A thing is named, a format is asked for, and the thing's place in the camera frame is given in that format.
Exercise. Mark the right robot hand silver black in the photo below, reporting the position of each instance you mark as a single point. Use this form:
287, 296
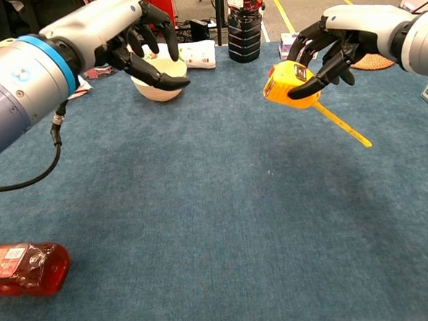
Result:
362, 22

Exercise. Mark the black stacked cups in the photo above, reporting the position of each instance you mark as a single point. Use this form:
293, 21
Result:
245, 35

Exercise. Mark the white snack packet red cake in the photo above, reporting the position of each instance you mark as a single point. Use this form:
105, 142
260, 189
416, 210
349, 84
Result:
82, 86

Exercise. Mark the small purple white box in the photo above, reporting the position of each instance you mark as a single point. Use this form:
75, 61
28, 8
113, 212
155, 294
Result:
287, 43

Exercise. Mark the black tripod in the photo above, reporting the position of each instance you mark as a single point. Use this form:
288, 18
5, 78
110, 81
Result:
221, 14

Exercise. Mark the beige bowl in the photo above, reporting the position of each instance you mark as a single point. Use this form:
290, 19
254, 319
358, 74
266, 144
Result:
164, 67

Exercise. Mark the yellow tape measure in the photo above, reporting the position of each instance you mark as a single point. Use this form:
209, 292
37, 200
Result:
283, 83

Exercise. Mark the blue table mat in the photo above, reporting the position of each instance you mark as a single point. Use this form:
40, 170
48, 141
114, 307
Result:
202, 205

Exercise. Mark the red cabinet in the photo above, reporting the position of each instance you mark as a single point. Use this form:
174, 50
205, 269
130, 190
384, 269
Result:
159, 4

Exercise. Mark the white drink bottle yellow cap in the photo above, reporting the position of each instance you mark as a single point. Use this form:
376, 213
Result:
202, 54

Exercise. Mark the small black adapter box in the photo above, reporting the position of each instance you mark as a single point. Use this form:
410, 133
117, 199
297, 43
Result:
199, 29

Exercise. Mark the round woven coaster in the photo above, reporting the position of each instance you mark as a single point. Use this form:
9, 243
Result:
371, 63

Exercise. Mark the seated person dark clothes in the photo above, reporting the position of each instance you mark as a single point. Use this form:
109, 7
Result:
16, 16

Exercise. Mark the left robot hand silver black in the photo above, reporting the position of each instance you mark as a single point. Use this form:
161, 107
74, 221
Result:
100, 25

